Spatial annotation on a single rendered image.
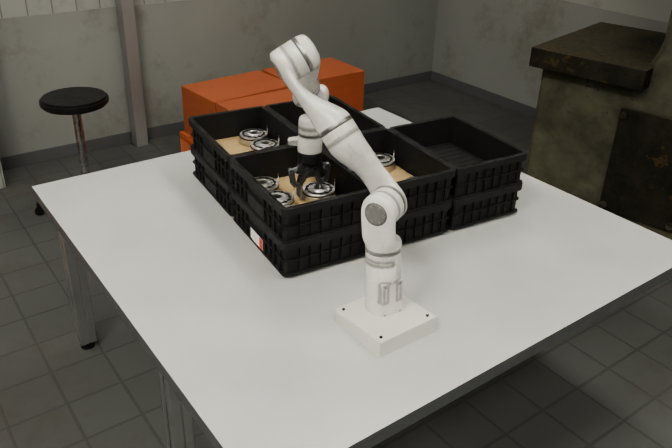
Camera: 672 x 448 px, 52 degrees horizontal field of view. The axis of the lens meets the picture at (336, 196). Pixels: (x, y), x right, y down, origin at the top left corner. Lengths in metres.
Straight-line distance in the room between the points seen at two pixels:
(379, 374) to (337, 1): 4.03
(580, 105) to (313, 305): 2.13
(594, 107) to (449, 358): 2.11
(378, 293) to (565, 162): 2.16
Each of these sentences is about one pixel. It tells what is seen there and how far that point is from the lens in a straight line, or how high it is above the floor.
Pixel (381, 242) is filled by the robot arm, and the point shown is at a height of 0.95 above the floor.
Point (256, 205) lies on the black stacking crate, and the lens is 2.04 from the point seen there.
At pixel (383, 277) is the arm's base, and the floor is 0.86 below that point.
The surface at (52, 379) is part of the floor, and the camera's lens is 2.86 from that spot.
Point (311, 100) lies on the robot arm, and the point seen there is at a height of 1.27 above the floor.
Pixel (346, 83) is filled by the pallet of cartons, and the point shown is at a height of 0.40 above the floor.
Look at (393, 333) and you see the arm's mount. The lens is 1.72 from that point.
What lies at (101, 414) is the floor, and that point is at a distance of 2.67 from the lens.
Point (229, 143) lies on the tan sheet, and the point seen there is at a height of 0.83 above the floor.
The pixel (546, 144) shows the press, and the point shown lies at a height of 0.45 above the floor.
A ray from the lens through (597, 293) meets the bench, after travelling 2.09.
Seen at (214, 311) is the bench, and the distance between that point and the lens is 1.87.
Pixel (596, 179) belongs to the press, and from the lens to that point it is 3.70.
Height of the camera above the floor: 1.80
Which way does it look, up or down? 27 degrees down
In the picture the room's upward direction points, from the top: 2 degrees clockwise
